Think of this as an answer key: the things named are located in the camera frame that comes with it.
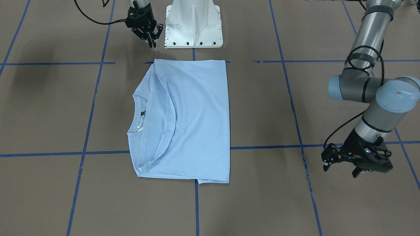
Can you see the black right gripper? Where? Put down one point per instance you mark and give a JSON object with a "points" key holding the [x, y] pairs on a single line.
{"points": [[139, 16]]}

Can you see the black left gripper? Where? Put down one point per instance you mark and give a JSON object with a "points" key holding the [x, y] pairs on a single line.
{"points": [[351, 143]]}

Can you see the light blue t-shirt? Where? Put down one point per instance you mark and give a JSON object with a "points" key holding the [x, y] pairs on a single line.
{"points": [[181, 125]]}

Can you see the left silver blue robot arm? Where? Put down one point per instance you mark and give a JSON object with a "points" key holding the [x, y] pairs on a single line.
{"points": [[363, 80]]}

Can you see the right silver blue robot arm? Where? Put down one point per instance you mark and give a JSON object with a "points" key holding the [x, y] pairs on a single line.
{"points": [[139, 4]]}

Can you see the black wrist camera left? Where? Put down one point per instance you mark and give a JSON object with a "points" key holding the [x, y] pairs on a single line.
{"points": [[374, 158]]}

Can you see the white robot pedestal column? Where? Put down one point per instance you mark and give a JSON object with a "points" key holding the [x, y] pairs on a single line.
{"points": [[193, 24]]}

